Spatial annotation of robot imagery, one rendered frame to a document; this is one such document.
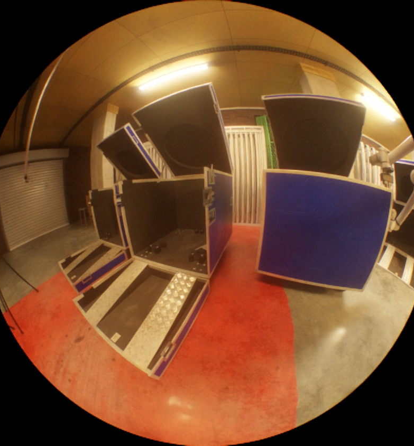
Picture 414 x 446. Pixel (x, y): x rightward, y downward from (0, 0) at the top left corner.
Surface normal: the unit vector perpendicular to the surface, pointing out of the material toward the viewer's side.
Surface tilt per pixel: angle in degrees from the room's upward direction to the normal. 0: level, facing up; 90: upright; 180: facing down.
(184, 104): 138
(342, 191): 90
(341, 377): 0
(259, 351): 0
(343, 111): 142
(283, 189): 90
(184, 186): 90
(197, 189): 90
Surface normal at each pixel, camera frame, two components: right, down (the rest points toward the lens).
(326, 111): -0.33, 0.91
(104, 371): -0.04, -0.96
